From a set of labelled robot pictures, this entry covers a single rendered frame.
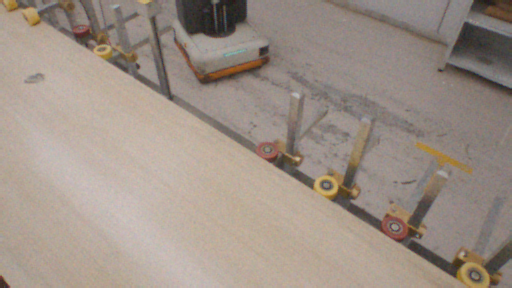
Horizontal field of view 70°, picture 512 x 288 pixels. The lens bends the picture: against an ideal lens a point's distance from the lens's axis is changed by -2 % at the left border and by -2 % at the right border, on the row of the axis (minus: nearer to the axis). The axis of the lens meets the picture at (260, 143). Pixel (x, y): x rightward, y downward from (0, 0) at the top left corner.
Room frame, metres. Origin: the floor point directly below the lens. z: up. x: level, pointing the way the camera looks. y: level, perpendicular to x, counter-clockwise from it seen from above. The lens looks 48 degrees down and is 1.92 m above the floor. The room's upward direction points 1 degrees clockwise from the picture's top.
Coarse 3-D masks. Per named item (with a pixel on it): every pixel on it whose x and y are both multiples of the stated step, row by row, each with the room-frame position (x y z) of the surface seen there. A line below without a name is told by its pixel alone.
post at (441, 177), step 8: (440, 168) 0.65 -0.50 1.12; (440, 176) 0.63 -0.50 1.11; (448, 176) 0.63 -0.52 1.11; (432, 184) 0.64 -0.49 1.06; (440, 184) 0.63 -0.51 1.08; (424, 192) 0.64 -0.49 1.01; (432, 192) 0.63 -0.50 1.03; (424, 200) 0.64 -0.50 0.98; (432, 200) 0.62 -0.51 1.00; (416, 208) 0.64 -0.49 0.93; (424, 208) 0.63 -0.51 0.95; (416, 216) 0.63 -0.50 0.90; (424, 216) 0.62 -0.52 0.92; (416, 224) 0.62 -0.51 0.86; (408, 240) 0.62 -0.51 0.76
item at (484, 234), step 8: (496, 200) 0.75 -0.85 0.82; (504, 200) 0.75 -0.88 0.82; (496, 208) 0.71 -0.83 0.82; (488, 216) 0.68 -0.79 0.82; (496, 216) 0.68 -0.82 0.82; (488, 224) 0.65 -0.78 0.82; (480, 232) 0.62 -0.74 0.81; (488, 232) 0.62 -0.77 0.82; (480, 240) 0.59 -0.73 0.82; (488, 240) 0.59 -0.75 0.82; (472, 248) 0.57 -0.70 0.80; (480, 248) 0.56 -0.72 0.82
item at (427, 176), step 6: (432, 162) 0.91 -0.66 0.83; (432, 168) 0.88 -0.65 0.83; (426, 174) 0.85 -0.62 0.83; (432, 174) 0.85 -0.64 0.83; (420, 180) 0.82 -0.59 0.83; (426, 180) 0.83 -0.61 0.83; (420, 186) 0.80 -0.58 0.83; (426, 186) 0.80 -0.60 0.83; (414, 192) 0.77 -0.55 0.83; (420, 192) 0.77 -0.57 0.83; (408, 198) 0.75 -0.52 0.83; (414, 198) 0.75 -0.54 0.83; (408, 204) 0.72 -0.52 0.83; (414, 204) 0.72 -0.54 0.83; (408, 210) 0.70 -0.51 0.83
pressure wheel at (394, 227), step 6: (396, 216) 0.62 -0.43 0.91; (384, 222) 0.60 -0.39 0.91; (390, 222) 0.60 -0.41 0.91; (396, 222) 0.60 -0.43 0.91; (402, 222) 0.60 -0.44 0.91; (384, 228) 0.58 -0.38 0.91; (390, 228) 0.58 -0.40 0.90; (396, 228) 0.58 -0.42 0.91; (402, 228) 0.58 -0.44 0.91; (384, 234) 0.57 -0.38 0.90; (390, 234) 0.56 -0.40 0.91; (396, 234) 0.56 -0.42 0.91; (402, 234) 0.56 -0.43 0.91; (396, 240) 0.55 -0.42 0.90; (402, 240) 0.56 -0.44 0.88
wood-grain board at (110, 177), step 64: (0, 64) 1.39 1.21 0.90; (64, 64) 1.40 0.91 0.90; (0, 128) 0.98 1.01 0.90; (64, 128) 0.99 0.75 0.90; (128, 128) 0.99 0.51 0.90; (192, 128) 1.00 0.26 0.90; (0, 192) 0.69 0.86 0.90; (64, 192) 0.69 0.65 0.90; (128, 192) 0.70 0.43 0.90; (192, 192) 0.71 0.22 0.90; (256, 192) 0.71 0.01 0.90; (0, 256) 0.47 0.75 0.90; (64, 256) 0.47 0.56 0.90; (128, 256) 0.48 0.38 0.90; (192, 256) 0.48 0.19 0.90; (256, 256) 0.49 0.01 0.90; (320, 256) 0.49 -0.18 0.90; (384, 256) 0.49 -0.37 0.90
